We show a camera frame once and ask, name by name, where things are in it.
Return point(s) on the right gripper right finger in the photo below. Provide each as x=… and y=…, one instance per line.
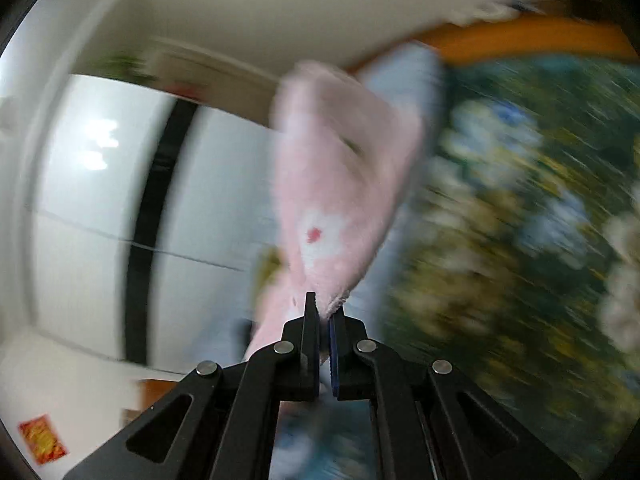
x=430, y=421

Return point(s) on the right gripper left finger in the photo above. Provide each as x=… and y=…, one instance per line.
x=218, y=422

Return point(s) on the pink fleece pajama garment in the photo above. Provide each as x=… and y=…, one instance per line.
x=341, y=162

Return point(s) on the grey floral quilt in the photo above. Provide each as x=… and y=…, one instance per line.
x=237, y=218

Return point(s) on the olive green garment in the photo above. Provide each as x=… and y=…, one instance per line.
x=268, y=264

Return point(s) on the teal floral plush blanket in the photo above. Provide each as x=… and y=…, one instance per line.
x=516, y=254

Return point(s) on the white black sliding wardrobe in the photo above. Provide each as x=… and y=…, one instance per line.
x=100, y=181

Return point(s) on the green hanging plant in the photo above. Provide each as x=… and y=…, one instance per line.
x=126, y=68

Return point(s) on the wooden bed headboard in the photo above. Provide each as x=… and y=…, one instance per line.
x=527, y=34

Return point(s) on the red fu wall decoration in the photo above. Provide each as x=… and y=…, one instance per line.
x=42, y=440

